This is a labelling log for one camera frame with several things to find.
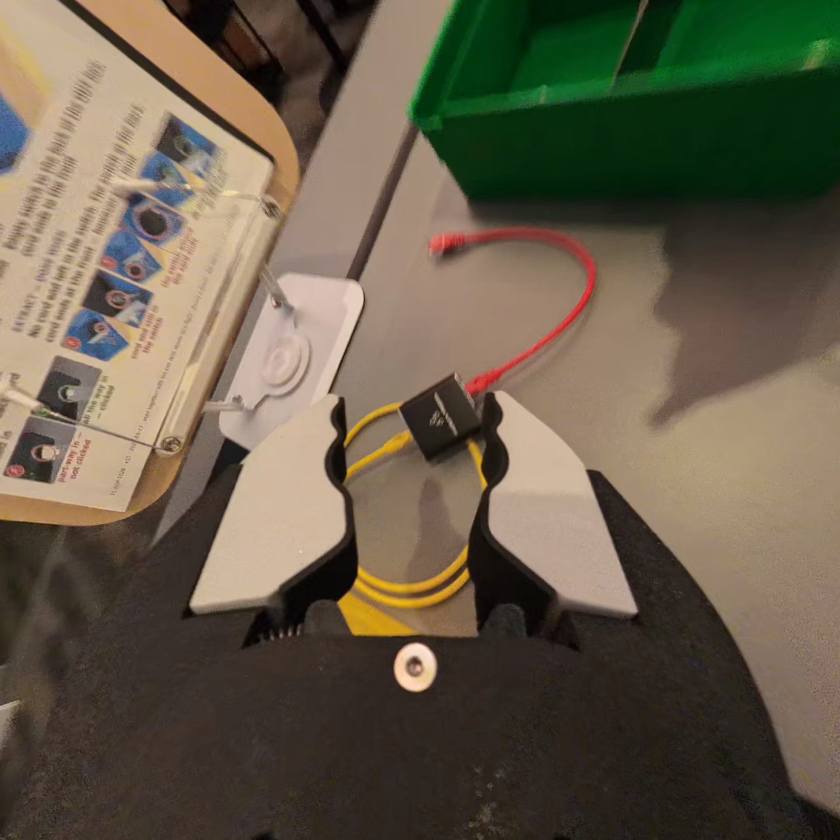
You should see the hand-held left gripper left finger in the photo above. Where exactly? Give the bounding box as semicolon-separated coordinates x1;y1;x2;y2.
189;394;360;618

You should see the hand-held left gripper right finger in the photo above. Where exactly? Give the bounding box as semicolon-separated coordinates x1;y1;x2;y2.
469;390;640;621

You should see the yellow ethernet cable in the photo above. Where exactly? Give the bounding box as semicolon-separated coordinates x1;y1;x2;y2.
341;402;490;611

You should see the black ethernet splitter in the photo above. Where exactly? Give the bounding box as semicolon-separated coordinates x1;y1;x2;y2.
398;371;483;462

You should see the red ethernet cable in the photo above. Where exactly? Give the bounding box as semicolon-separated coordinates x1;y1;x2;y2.
428;226;598;399

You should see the yellow plastic bin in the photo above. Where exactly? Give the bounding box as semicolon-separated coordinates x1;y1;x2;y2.
336;591;421;637

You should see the instruction sheet on board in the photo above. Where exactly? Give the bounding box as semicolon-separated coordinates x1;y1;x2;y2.
0;0;303;527

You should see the green plastic bin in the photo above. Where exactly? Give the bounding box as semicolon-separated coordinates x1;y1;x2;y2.
408;0;840;202

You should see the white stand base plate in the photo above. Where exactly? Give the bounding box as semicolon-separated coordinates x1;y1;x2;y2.
215;271;366;454

